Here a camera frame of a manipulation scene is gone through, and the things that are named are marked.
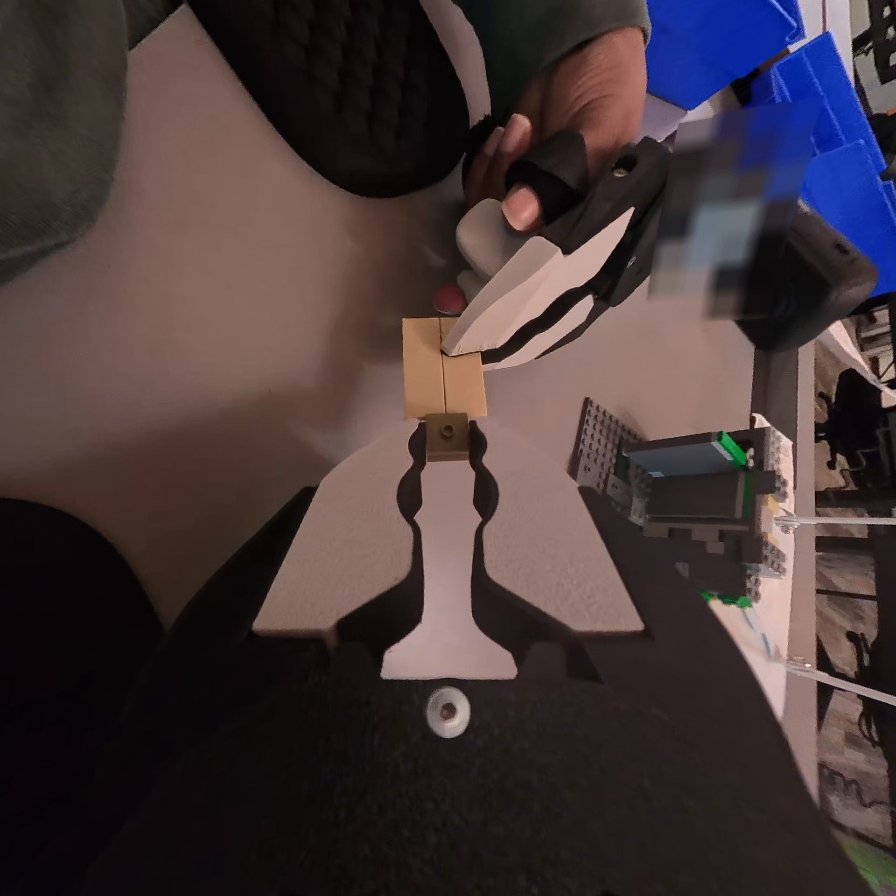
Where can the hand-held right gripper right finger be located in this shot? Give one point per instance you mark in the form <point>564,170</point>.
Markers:
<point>553,546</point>

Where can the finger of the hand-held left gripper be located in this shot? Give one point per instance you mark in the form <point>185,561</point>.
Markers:
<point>553,332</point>
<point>507,294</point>

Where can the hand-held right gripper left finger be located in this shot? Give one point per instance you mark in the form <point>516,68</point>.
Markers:
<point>350,539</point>

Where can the tan and brown brick assembly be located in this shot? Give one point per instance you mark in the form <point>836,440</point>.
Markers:
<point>448,378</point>

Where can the person's left forearm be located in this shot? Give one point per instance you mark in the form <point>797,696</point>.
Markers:
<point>560,35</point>

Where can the grey desk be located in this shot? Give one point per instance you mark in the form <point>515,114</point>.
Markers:
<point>210,315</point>

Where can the person's left hand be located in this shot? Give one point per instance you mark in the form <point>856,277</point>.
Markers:
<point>595,98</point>

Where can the grey toy brick model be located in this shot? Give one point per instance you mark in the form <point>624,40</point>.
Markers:
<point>700,504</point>

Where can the blue plastic bin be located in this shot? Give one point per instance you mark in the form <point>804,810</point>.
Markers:
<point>833,196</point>

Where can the black knitted cloth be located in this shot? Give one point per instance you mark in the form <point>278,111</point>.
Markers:
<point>336,91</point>

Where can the clear plastic rod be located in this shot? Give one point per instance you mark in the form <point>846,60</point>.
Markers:
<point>840,521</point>
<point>840,682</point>

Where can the black office chair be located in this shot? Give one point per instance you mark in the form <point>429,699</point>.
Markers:
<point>850,413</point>

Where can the person's green jacket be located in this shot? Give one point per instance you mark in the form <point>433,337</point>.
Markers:
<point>49,140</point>

